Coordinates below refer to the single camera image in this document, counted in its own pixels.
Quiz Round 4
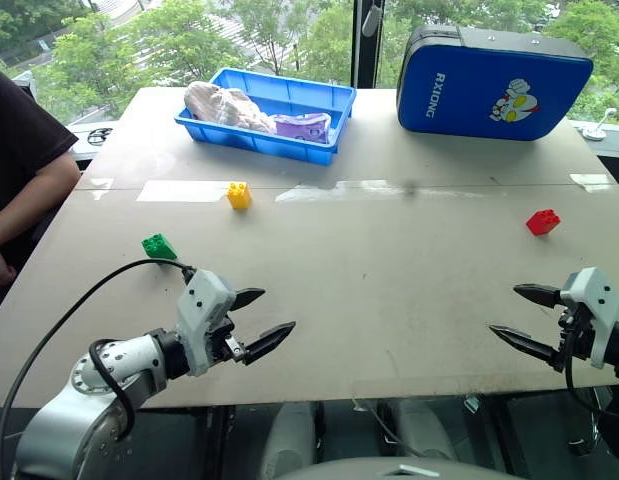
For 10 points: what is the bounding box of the yellow toy brick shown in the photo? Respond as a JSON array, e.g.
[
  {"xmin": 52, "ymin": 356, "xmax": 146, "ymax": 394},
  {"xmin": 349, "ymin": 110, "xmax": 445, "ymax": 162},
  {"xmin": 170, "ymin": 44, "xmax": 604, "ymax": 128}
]
[{"xmin": 226, "ymin": 181, "xmax": 253, "ymax": 211}]

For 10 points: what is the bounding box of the green toy brick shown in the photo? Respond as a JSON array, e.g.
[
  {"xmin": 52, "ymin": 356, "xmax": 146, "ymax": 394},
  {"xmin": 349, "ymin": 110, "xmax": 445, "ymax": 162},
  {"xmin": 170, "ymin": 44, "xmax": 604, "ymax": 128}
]
[{"xmin": 141, "ymin": 232, "xmax": 179, "ymax": 262}]

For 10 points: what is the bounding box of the small white stand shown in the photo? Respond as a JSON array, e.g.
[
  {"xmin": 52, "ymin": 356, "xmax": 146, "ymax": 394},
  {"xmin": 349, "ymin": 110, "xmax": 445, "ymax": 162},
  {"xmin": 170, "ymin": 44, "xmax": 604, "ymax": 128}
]
[{"xmin": 580, "ymin": 107, "xmax": 619, "ymax": 142}]

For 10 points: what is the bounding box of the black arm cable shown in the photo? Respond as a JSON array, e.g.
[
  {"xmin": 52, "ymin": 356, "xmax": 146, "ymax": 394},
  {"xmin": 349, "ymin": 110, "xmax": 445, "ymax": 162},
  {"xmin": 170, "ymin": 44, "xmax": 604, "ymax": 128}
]
[
  {"xmin": 0, "ymin": 258, "xmax": 198, "ymax": 480},
  {"xmin": 562, "ymin": 309, "xmax": 619, "ymax": 422}
]

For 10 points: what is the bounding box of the red toy brick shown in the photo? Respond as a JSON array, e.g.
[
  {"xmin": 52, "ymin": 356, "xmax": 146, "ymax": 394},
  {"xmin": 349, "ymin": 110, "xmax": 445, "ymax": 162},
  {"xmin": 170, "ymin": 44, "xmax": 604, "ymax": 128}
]
[{"xmin": 525, "ymin": 208, "xmax": 562, "ymax": 237}]

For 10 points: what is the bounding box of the blue RXIONG carrying case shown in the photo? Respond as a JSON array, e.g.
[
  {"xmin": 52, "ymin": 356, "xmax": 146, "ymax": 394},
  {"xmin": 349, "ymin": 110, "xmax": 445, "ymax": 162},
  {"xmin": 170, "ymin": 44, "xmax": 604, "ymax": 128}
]
[{"xmin": 395, "ymin": 24, "xmax": 595, "ymax": 143}]

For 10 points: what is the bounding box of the grey window handle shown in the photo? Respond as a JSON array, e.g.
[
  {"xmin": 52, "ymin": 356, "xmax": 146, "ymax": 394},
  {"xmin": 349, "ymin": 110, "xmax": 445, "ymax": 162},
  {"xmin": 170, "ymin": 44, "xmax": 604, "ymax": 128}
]
[{"xmin": 362, "ymin": 4, "xmax": 384, "ymax": 37}]

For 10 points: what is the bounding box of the blue plastic bin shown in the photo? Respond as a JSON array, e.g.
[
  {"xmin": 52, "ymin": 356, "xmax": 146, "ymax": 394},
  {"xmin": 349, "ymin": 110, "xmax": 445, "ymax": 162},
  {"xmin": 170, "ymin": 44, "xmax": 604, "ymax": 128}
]
[{"xmin": 174, "ymin": 68, "xmax": 358, "ymax": 167}]

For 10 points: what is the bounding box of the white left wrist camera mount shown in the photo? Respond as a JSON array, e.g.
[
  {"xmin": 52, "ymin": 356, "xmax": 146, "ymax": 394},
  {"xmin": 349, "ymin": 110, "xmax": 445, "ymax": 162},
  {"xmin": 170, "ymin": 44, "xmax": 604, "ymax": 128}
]
[{"xmin": 176, "ymin": 268, "xmax": 237, "ymax": 377}]

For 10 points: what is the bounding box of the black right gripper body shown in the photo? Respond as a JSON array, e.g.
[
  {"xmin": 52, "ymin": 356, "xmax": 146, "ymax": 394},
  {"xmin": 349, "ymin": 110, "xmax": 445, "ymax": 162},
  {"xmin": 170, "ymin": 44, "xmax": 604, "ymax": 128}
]
[{"xmin": 553, "ymin": 304, "xmax": 596, "ymax": 374}]

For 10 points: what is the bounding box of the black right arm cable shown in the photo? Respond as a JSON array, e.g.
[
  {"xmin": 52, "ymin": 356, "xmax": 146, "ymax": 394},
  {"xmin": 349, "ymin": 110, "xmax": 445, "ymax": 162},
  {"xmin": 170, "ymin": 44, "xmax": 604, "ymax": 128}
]
[{"xmin": 562, "ymin": 309, "xmax": 619, "ymax": 422}]

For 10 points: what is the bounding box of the black window frame post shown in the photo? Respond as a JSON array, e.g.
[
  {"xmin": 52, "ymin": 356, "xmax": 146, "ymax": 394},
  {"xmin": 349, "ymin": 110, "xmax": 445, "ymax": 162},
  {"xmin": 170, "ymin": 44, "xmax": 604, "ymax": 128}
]
[{"xmin": 350, "ymin": 0, "xmax": 388, "ymax": 89}]

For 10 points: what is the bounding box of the thin wire under table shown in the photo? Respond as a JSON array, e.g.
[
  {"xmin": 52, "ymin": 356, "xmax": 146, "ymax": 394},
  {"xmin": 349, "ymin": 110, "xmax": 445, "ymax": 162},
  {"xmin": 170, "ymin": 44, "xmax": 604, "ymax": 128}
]
[{"xmin": 357, "ymin": 396, "xmax": 426, "ymax": 457}]

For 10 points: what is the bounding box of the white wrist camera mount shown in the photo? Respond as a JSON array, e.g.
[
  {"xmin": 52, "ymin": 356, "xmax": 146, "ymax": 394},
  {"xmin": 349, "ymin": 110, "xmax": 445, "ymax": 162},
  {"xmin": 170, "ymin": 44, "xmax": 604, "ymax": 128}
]
[
  {"xmin": 176, "ymin": 268, "xmax": 237, "ymax": 377},
  {"xmin": 560, "ymin": 267, "xmax": 619, "ymax": 371}
]

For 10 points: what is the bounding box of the wide grey rounded shape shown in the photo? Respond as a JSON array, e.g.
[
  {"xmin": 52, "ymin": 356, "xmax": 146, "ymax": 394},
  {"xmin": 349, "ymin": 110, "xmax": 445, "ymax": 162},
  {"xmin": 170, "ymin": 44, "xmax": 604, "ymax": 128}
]
[{"xmin": 287, "ymin": 455, "xmax": 526, "ymax": 480}]

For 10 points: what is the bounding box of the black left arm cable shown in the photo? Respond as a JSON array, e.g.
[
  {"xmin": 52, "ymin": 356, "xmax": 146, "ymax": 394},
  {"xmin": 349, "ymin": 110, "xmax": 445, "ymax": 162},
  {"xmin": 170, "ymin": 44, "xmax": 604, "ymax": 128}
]
[{"xmin": 0, "ymin": 258, "xmax": 198, "ymax": 480}]

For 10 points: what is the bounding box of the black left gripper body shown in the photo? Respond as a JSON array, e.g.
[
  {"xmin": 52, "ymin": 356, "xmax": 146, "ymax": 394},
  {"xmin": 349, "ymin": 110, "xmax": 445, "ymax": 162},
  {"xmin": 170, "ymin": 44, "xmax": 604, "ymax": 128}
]
[{"xmin": 204, "ymin": 311, "xmax": 249, "ymax": 369}]

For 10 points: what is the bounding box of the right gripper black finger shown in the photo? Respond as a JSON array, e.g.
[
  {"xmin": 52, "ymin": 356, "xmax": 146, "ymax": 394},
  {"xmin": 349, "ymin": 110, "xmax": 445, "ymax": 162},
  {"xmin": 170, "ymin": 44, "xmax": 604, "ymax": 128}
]
[
  {"xmin": 512, "ymin": 283, "xmax": 563, "ymax": 310},
  {"xmin": 488, "ymin": 323, "xmax": 561, "ymax": 370}
]

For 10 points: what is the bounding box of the black rounded shape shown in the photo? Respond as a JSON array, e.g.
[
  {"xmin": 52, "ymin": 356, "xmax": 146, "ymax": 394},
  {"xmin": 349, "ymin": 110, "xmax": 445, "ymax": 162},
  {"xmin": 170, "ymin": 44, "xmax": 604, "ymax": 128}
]
[{"xmin": 594, "ymin": 384, "xmax": 619, "ymax": 462}]

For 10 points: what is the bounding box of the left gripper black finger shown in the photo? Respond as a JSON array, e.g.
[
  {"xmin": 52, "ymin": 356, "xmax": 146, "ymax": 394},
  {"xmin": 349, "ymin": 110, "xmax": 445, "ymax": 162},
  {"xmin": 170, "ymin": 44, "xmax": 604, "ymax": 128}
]
[
  {"xmin": 242, "ymin": 321, "xmax": 297, "ymax": 366},
  {"xmin": 231, "ymin": 287, "xmax": 267, "ymax": 315}
]

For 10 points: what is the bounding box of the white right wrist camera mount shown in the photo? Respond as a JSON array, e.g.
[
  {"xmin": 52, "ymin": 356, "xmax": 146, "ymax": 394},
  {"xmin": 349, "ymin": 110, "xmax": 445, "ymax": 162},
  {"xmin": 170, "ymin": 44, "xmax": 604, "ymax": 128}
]
[{"xmin": 560, "ymin": 267, "xmax": 619, "ymax": 371}]

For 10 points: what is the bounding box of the purple plastic packet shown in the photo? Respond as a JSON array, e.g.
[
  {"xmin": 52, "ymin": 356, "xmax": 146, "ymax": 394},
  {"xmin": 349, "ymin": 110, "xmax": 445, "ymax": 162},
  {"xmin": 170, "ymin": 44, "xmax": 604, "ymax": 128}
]
[{"xmin": 272, "ymin": 112, "xmax": 334, "ymax": 146}]

